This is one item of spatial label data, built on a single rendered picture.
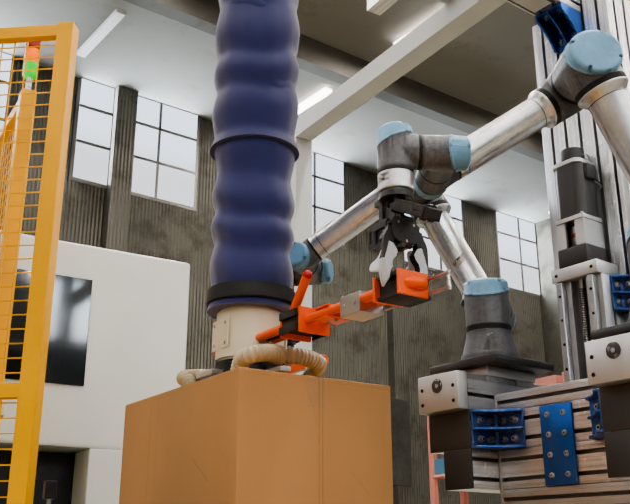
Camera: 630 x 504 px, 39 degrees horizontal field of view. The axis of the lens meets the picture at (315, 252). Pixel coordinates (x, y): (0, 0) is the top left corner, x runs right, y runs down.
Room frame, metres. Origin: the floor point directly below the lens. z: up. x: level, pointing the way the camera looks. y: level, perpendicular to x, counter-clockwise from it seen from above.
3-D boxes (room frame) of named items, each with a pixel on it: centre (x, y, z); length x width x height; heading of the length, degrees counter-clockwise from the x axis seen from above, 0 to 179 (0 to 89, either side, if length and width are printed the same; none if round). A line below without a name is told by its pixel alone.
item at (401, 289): (1.67, -0.17, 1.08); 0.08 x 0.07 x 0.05; 34
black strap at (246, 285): (2.17, 0.16, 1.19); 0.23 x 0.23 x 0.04
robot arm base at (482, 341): (2.24, -0.45, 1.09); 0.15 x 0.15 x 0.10
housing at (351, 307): (1.79, -0.10, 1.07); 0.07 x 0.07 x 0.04; 34
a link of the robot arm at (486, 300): (2.25, -0.45, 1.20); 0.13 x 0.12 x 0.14; 163
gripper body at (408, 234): (1.70, -0.16, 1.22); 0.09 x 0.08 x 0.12; 34
